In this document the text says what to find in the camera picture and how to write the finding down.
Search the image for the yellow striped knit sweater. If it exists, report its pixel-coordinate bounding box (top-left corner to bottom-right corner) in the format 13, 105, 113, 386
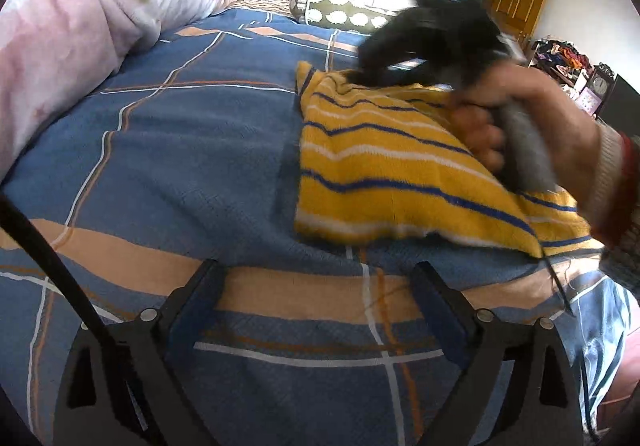
294, 62, 597, 258

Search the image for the person's right hand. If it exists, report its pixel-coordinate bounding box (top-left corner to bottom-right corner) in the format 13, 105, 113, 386
450, 60, 601, 208

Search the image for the green white-dotted bolster pillow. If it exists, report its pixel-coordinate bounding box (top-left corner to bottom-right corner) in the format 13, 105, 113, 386
290, 0, 397, 34

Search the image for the small desk clock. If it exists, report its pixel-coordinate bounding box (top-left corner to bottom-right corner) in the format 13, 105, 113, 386
587, 68, 614, 102

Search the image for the blue plaid bed cover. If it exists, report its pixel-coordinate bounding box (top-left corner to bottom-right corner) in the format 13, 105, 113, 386
1, 10, 639, 445

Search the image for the pink floral fleece blanket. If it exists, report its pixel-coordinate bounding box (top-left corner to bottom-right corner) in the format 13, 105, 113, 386
1, 0, 232, 173

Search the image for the black cable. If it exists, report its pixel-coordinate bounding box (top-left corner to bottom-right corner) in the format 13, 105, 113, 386
0, 194, 166, 446

